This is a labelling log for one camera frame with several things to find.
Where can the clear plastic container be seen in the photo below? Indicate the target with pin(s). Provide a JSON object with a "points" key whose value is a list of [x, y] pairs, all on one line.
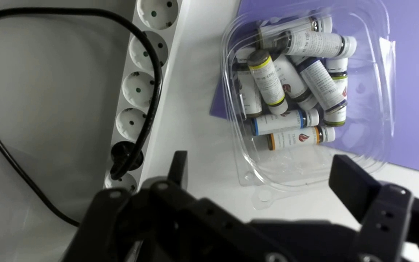
{"points": [[366, 109]]}

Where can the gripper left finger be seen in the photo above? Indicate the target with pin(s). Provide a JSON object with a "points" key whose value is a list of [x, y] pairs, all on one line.
{"points": [[180, 222]]}

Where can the purple sheet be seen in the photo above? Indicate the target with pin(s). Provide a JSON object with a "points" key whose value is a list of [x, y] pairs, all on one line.
{"points": [[418, 91]]}

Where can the white power strip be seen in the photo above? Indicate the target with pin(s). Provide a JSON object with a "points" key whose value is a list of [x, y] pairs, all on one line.
{"points": [[140, 89]]}

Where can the dark-blue-banded vial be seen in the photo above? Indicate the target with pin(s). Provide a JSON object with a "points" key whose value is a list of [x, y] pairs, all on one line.
{"points": [[322, 82]]}

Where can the white-labelled vial with olive band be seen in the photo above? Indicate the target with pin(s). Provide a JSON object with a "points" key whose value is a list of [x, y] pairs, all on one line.
{"points": [[250, 95]]}

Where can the green-banded vial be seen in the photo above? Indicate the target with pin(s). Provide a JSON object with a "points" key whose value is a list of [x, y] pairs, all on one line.
{"points": [[337, 115]]}

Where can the white-capped vial with black band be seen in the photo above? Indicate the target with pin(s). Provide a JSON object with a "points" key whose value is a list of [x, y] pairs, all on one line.
{"points": [[315, 43]]}

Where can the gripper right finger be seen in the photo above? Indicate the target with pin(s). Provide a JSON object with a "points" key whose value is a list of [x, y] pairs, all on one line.
{"points": [[386, 218]]}

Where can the light-blue-banded vial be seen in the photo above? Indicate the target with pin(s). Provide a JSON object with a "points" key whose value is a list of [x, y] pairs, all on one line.
{"points": [[282, 123]]}

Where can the white vial with red logo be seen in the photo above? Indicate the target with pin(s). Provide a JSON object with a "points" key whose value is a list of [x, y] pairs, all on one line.
{"points": [[293, 82]]}

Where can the yellow-banded vial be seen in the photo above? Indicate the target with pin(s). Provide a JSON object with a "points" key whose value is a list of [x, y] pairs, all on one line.
{"points": [[267, 78]]}

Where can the clear vial with silver cap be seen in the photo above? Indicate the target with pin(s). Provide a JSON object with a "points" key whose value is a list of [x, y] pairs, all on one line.
{"points": [[289, 25]]}

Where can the orange-banded vial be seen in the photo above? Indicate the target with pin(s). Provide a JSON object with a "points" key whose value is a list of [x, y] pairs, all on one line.
{"points": [[296, 138]]}

